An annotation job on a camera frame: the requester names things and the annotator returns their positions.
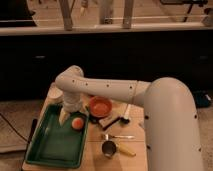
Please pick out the white cup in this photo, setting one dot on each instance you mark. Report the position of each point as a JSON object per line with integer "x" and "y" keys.
{"x": 55, "y": 95}

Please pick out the yellow-handled measuring cup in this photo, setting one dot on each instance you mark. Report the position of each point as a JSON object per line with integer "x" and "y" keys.
{"x": 109, "y": 148}

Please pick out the black white brush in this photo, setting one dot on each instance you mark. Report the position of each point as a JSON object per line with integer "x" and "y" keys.
{"x": 125, "y": 117}

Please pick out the green plastic tray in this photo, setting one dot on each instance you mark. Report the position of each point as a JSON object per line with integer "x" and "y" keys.
{"x": 57, "y": 145}

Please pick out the wooden block with black edge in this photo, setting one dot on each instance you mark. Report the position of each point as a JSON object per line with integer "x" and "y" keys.
{"x": 109, "y": 120}

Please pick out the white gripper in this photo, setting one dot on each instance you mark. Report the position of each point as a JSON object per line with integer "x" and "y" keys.
{"x": 71, "y": 103}

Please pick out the silver fork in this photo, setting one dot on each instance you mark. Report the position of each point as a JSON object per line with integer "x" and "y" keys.
{"x": 109, "y": 136}

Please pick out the orange bowl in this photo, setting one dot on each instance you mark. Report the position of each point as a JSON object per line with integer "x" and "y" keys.
{"x": 100, "y": 107}

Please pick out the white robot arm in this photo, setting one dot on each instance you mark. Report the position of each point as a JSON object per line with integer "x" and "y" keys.
{"x": 170, "y": 117}

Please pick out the red apple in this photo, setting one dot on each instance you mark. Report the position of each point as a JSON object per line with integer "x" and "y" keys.
{"x": 77, "y": 123}

